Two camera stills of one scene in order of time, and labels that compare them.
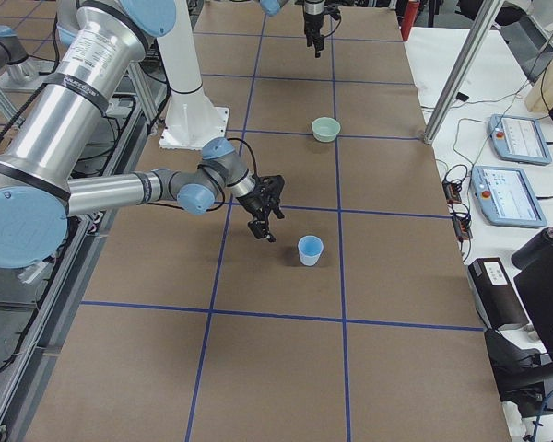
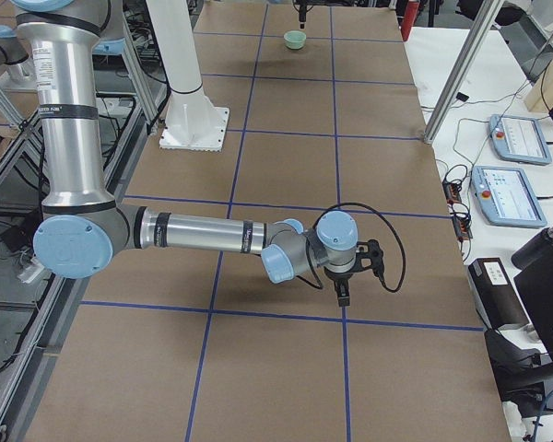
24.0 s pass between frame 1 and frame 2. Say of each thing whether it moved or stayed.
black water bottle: stayed
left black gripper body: moved
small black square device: stayed
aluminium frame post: stayed
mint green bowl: moved
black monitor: stayed
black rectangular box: stayed
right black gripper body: moved
